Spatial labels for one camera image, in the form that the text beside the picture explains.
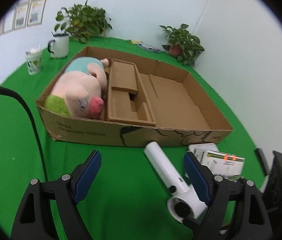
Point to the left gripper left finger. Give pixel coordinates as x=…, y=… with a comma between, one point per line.
x=34, y=219

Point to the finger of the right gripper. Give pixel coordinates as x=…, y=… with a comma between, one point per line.
x=262, y=161

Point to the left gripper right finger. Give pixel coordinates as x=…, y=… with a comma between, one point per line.
x=249, y=220

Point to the white green medicine box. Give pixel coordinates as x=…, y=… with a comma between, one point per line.
x=226, y=165

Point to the white handheld device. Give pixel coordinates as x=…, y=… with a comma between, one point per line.
x=184, y=201

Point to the pig plush toy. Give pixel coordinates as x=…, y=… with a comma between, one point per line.
x=80, y=91

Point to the narrow cardboard insert box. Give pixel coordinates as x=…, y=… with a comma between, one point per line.
x=127, y=100

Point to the green tablecloth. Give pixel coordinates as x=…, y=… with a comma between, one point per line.
x=126, y=201

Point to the large cardboard tray box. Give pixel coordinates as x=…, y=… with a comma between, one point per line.
x=184, y=112

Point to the small potted plant red pot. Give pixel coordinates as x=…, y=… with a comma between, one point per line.
x=182, y=45

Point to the paper cup with leaves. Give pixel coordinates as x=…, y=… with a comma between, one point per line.
x=33, y=60

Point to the tissue packet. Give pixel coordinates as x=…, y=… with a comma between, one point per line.
x=149, y=48

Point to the white enamel mug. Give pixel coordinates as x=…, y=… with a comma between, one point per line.
x=58, y=47

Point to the yellow packet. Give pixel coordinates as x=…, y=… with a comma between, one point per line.
x=135, y=42

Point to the large potted plant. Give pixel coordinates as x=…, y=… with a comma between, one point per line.
x=82, y=22

